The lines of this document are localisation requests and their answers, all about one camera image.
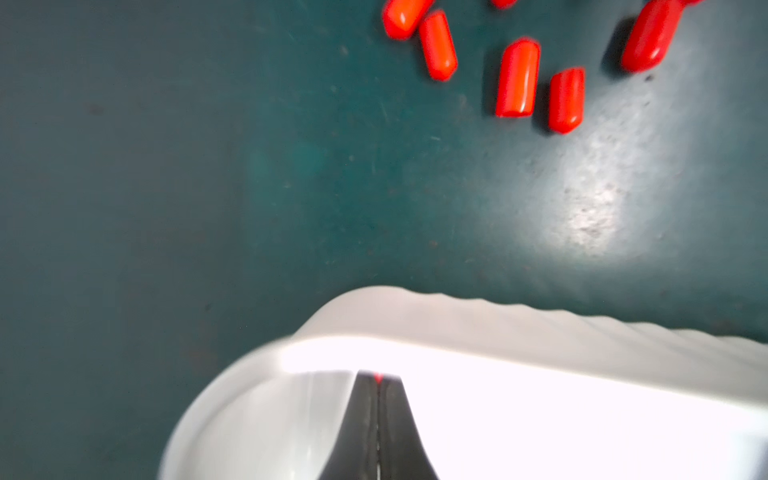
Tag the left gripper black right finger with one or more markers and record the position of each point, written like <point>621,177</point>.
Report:
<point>401,453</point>

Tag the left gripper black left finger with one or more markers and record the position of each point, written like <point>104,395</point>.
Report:
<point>355,452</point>

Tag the white plastic storage box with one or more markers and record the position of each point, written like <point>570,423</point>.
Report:
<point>496,392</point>

